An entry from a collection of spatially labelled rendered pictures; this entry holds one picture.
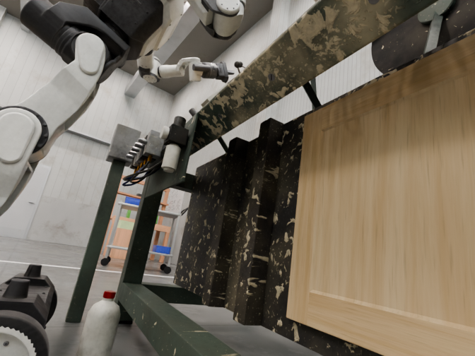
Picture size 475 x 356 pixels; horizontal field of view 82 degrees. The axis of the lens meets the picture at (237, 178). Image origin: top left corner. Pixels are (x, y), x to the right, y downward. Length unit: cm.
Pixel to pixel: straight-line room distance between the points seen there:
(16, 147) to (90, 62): 34
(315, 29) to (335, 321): 57
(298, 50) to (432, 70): 25
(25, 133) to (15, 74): 1004
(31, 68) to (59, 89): 1005
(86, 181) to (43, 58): 410
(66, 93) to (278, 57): 67
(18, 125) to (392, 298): 96
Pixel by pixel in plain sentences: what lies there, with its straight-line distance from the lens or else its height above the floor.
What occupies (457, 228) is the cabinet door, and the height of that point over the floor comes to 46.
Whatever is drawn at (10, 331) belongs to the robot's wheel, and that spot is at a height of 17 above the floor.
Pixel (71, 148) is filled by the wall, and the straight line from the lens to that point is 1034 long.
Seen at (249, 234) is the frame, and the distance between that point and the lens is 85.
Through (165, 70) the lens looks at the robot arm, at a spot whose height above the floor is 131.
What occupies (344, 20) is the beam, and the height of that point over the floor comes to 78.
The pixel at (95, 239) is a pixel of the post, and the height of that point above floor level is 36.
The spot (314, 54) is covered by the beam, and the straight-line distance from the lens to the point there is 61.
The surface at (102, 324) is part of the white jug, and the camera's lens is 105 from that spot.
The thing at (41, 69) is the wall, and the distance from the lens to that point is 1111.
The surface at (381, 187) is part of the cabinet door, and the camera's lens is 62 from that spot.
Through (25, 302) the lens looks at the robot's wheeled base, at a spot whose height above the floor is 21.
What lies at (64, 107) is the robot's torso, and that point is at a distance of 103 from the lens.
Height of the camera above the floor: 37
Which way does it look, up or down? 16 degrees up
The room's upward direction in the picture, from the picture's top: 9 degrees clockwise
